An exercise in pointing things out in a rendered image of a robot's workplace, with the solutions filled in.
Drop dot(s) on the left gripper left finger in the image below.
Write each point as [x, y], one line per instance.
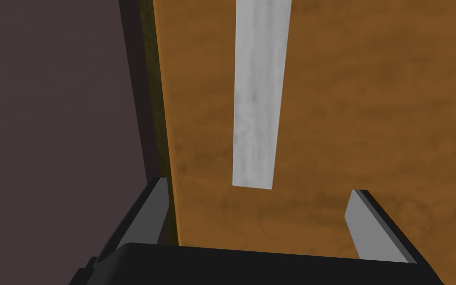
[145, 221]

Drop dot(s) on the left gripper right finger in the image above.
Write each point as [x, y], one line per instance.
[374, 233]

